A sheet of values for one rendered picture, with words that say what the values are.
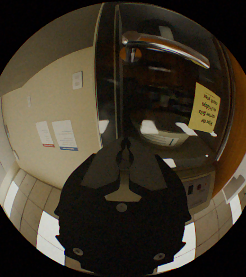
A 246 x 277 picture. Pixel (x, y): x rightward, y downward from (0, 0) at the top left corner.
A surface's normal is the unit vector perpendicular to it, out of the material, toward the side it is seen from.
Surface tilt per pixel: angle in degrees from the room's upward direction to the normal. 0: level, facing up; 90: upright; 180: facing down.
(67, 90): 90
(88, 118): 90
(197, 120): 90
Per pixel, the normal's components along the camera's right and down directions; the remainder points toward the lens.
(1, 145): 1.00, 0.01
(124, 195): -0.04, -0.24
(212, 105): -0.04, 0.51
